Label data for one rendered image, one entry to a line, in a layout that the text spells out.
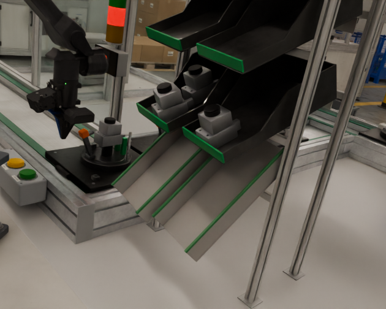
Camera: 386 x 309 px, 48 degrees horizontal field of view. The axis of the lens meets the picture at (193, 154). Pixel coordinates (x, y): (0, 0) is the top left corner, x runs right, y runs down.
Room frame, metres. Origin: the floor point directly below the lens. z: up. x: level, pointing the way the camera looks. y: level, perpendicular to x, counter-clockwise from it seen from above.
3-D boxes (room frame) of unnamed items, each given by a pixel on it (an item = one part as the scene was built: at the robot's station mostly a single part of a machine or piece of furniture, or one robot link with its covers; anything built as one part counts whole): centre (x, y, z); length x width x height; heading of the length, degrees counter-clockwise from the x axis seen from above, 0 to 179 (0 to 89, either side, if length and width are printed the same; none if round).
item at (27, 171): (0.93, 0.39, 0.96); 0.04 x 0.04 x 0.02
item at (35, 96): (0.94, 0.36, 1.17); 0.07 x 0.07 x 0.06; 49
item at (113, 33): (1.29, 0.29, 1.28); 0.05 x 0.05 x 0.05
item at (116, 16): (1.29, 0.29, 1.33); 0.05 x 0.05 x 0.05
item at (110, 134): (1.09, 0.23, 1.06); 0.08 x 0.04 x 0.07; 137
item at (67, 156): (1.08, 0.23, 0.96); 0.24 x 0.24 x 0.02; 47
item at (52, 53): (0.98, 0.33, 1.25); 0.09 x 0.06 x 0.07; 145
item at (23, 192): (0.98, 0.44, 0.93); 0.21 x 0.07 x 0.06; 47
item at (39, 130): (1.30, 0.44, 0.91); 0.84 x 0.28 x 0.10; 47
